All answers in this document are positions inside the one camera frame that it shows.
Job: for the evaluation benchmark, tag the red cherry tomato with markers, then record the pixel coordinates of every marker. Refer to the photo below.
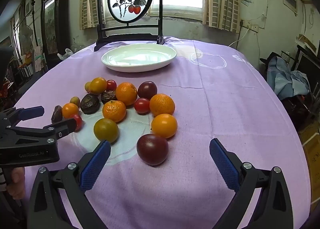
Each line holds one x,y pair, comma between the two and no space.
80,123
111,85

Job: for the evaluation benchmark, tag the wall socket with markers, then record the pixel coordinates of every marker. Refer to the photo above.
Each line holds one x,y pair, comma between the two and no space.
250,25

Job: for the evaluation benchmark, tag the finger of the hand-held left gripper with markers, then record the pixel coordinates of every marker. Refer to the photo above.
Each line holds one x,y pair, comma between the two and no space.
66,126
31,112

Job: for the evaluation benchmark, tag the small wrinkled passion fruit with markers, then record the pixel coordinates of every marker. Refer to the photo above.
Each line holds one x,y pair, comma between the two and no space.
108,97

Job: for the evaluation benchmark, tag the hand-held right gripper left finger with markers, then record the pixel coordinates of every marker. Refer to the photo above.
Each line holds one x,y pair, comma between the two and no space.
96,166

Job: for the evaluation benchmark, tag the large wrinkled passion fruit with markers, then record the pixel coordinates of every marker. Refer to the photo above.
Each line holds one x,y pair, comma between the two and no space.
90,104

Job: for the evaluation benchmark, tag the small yellow-green kumquat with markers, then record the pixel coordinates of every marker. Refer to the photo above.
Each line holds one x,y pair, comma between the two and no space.
87,86
75,101

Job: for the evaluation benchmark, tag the person's left hand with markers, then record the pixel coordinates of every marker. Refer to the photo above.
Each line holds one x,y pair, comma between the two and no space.
17,184

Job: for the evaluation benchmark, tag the dark wooden framed picture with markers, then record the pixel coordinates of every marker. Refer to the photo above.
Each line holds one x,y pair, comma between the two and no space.
63,19

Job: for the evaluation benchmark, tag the dark brown date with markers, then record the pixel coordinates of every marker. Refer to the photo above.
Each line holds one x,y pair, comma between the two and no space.
56,114

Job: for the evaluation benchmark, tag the white plastic bag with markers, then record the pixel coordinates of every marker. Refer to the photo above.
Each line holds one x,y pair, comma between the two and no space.
65,54

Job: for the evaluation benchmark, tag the white wall box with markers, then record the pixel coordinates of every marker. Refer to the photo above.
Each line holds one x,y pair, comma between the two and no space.
290,1

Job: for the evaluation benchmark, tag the greenish smooth orange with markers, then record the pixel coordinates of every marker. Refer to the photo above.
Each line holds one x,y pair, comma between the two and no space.
106,130

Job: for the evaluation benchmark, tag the large red tomato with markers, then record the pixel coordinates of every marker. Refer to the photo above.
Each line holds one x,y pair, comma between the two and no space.
142,105

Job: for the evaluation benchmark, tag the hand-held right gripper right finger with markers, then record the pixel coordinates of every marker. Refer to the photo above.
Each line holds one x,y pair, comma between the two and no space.
222,164

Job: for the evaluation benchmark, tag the purple tablecloth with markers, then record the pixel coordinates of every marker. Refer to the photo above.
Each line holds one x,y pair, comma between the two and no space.
225,109

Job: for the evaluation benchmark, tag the bumpy mandarin orange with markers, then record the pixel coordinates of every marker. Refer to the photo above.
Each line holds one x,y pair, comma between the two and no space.
126,93
114,110
162,104

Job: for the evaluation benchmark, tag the white oval plate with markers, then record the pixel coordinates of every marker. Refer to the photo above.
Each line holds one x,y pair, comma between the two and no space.
140,56

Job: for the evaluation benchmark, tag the smooth yellow-orange orange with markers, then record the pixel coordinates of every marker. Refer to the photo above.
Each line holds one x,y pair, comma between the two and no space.
164,125
98,85

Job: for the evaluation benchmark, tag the small smooth orange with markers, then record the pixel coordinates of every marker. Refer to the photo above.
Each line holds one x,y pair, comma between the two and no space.
70,110

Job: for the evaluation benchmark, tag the dark purple plum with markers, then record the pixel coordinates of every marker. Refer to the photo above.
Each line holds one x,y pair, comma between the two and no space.
152,149
147,90

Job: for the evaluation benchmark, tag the blue cloth pile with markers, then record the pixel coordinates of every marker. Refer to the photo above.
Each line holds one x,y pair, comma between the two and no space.
287,79

